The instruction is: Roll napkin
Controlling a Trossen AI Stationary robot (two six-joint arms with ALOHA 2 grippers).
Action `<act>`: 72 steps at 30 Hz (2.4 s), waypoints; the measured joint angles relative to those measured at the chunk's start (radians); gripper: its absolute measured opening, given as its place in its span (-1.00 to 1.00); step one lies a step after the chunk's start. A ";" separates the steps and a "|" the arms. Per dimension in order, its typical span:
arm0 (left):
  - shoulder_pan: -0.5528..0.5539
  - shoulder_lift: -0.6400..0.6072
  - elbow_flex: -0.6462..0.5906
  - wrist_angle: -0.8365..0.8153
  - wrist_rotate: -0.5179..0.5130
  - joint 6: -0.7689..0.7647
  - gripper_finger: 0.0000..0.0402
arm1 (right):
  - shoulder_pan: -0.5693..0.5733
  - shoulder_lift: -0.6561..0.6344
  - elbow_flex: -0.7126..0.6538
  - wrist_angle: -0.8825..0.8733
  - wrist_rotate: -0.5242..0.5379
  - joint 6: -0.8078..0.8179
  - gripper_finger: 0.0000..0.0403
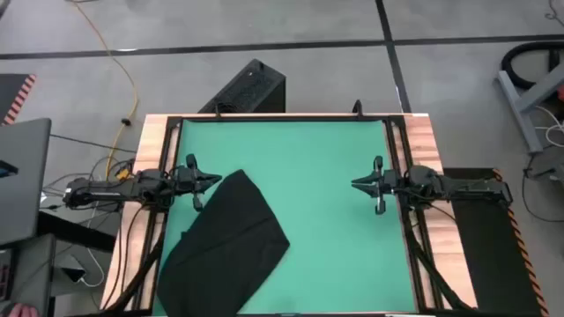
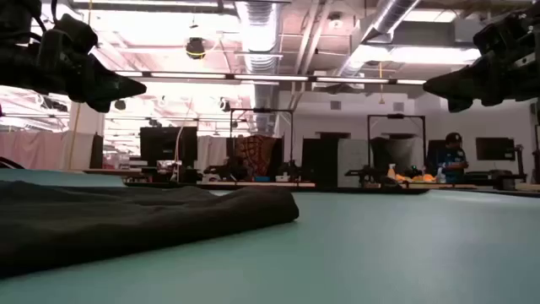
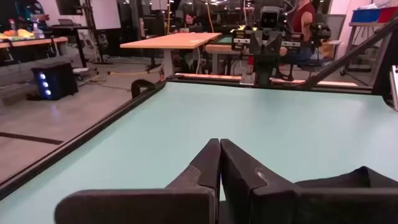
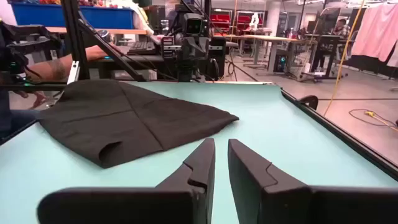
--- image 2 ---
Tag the pink curtain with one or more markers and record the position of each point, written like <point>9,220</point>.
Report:
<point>34,150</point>

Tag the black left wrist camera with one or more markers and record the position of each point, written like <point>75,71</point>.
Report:
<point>76,34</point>

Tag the orange objects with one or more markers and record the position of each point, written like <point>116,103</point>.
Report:
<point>422,178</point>

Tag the black metal stand frame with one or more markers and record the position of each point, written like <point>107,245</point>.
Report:
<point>396,115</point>
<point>261,110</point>

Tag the spray bottle orange liquid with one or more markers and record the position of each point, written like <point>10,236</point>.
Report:
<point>392,172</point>

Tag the dark standing monitor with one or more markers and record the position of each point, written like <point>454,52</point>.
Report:
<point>432,154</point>

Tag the black computer monitor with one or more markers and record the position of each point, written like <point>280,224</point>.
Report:
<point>166,145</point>

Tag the black ceiling dome camera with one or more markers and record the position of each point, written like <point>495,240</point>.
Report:
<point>195,48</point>

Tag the red patterned cloth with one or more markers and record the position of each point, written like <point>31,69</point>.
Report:
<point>255,154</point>

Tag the long ceiling light strip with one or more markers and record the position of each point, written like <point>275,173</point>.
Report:
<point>270,77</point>

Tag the dark wall screen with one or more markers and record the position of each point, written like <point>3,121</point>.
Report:
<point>494,148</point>

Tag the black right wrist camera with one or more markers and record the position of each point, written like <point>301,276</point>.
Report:
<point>502,34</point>

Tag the silver ribbed air duct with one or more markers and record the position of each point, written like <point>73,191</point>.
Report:
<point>259,38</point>
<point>386,19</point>

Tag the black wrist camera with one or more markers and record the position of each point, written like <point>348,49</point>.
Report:
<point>76,34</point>
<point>502,34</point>

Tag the person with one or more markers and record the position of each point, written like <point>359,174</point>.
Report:
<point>452,162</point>

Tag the black cloth napkin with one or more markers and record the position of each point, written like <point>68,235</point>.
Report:
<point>126,219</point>

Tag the distant workbench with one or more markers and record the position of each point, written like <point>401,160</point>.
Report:
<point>422,186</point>

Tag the white curtain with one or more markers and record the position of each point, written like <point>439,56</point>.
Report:
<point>211,152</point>

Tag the grey partition panel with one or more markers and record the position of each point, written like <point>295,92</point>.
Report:
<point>352,162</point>

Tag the green table mat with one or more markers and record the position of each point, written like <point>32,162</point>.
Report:
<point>379,253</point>

